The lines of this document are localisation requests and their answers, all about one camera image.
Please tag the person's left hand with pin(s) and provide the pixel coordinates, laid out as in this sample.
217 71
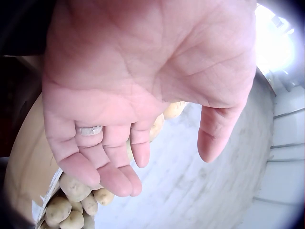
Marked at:
133 71

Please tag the person's left ring finger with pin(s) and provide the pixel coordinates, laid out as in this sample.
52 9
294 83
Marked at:
100 155

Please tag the person's left little finger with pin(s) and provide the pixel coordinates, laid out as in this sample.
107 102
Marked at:
71 157

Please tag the person's left thumb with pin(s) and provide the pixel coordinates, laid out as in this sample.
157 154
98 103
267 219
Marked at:
214 133

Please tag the person's left index finger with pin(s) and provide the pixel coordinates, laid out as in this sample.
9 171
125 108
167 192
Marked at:
140 145

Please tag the person's left middle finger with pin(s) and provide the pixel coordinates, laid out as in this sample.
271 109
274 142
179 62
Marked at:
121 155

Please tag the pile of potatoes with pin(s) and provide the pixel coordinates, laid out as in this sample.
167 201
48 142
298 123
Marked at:
73 188

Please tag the brown cardboard box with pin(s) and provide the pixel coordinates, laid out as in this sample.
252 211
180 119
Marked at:
26 143

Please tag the white slatted rack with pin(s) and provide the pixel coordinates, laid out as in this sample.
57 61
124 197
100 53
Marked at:
286 152

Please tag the bright window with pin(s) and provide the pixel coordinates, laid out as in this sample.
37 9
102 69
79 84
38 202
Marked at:
274 35

